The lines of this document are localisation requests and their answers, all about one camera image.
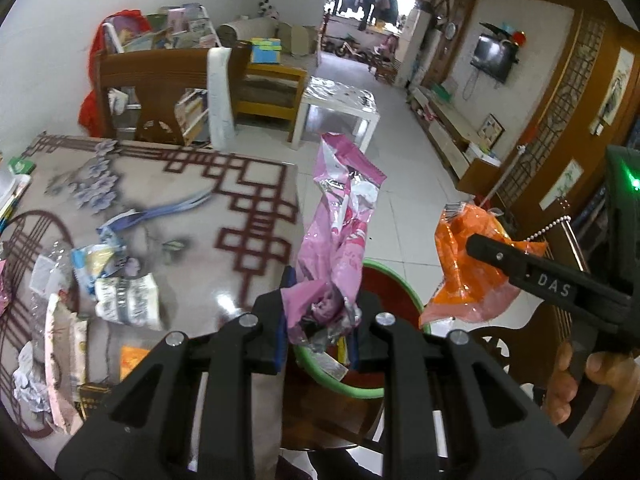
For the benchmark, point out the framed ink painting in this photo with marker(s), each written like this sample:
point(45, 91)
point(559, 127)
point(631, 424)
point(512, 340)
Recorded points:
point(617, 85)
point(567, 182)

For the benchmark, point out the row of hanging clothes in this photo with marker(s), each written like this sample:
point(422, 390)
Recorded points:
point(365, 2)

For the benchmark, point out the white cloth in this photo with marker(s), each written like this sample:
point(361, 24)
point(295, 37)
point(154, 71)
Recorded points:
point(220, 95)

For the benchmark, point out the orange packet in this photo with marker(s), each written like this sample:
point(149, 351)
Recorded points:
point(132, 362)

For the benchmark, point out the white side table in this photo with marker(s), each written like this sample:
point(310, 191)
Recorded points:
point(340, 97)

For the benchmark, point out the mop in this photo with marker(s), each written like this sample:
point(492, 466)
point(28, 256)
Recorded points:
point(505, 172)

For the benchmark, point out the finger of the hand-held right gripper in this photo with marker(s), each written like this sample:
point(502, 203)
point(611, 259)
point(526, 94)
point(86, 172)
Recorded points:
point(487, 250)

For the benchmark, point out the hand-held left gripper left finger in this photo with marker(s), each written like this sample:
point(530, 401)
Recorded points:
point(281, 345)

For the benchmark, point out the blue white snack wrapper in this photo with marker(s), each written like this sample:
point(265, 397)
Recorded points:
point(97, 260)

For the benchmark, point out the white book rack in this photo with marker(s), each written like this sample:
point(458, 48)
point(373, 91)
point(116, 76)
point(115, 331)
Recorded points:
point(175, 25)

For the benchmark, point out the orange plastic snack bag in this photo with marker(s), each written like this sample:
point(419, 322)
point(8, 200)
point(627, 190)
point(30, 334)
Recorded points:
point(450, 255)

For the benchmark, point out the wooden lattice partition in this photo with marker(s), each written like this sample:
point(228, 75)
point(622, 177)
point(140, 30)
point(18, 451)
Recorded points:
point(570, 95)

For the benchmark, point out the pink white long packet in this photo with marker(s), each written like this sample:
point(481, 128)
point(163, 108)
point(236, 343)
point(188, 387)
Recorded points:
point(65, 360)

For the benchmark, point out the round wall clock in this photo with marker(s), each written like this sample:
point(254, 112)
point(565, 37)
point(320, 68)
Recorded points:
point(450, 30)

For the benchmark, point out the pink foil snack bag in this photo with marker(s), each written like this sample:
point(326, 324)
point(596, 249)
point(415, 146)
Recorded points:
point(335, 250)

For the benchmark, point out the clear plastic wrapper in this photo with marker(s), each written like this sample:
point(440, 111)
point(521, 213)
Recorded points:
point(50, 270)

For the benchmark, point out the books and papers stack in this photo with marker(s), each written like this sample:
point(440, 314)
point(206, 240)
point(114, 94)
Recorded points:
point(12, 190)

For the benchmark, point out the person's right hand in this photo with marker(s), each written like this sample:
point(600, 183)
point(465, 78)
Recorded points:
point(610, 377)

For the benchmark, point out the red cloth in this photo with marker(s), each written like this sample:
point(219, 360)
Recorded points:
point(90, 105)

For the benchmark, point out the wooden television cabinet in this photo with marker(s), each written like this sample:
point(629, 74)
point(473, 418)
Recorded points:
point(450, 132)

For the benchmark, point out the wooden dining chair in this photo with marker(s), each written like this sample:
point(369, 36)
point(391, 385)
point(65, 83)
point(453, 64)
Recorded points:
point(150, 67)

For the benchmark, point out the child balance bike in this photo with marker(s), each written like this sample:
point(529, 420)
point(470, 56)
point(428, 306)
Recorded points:
point(345, 49)

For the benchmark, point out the small framed picture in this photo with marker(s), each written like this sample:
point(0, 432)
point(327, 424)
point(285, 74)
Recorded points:
point(491, 130)

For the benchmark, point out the white standing air conditioner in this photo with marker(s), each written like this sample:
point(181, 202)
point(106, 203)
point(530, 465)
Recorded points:
point(425, 45)

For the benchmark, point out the beige trunk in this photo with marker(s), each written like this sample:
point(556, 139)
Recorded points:
point(245, 30)

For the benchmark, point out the black white plush toy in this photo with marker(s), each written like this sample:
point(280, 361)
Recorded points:
point(267, 7)

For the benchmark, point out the white black printed wrapper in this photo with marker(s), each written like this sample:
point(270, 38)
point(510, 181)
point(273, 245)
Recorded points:
point(127, 300)

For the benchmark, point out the green book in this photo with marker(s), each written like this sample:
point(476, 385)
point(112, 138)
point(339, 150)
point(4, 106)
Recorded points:
point(20, 165)

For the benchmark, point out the small wooden stool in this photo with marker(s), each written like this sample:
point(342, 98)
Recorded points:
point(385, 67)

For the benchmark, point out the wooden bench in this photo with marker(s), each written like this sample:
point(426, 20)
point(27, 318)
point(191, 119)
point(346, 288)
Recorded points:
point(270, 91)

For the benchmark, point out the dark gold packet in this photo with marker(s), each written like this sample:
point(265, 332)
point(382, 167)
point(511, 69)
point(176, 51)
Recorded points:
point(92, 395)

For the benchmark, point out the green-rimmed red bin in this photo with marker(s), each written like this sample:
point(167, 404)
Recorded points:
point(387, 285)

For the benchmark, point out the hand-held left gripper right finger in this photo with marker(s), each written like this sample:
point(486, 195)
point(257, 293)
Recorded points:
point(354, 355)

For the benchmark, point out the silver foil wrapper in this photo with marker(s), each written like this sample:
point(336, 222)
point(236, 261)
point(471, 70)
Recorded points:
point(327, 364)

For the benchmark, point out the wall television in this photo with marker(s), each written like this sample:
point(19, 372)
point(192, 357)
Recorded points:
point(492, 57)

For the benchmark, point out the colourful picture book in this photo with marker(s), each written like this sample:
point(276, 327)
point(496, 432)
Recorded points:
point(7, 216)

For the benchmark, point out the colourful toy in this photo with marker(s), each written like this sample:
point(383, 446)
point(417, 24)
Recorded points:
point(265, 50)

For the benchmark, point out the crumpled white paper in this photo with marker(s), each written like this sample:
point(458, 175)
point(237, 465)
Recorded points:
point(27, 380)

